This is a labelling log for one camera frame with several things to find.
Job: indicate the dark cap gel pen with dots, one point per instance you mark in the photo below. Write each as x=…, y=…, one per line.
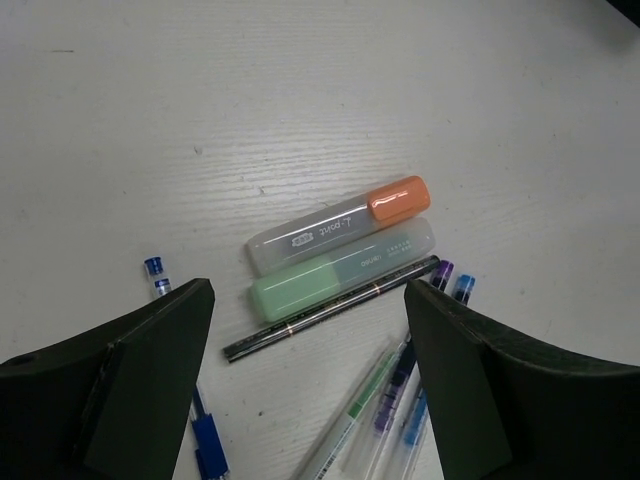
x=370, y=441

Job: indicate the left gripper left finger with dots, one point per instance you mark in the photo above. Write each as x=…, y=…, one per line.
x=109, y=403

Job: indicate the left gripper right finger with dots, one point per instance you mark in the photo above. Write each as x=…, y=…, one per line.
x=504, y=405

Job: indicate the green gel pen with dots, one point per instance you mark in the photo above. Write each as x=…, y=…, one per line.
x=324, y=454

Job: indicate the blue cap gel pen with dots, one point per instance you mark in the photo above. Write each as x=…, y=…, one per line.
x=411, y=436

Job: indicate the black pen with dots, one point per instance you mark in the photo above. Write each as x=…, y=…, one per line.
x=315, y=315

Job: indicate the orange cap highlighter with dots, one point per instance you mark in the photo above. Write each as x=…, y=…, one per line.
x=322, y=231

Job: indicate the green cap highlighter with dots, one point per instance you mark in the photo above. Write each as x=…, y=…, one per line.
x=311, y=282

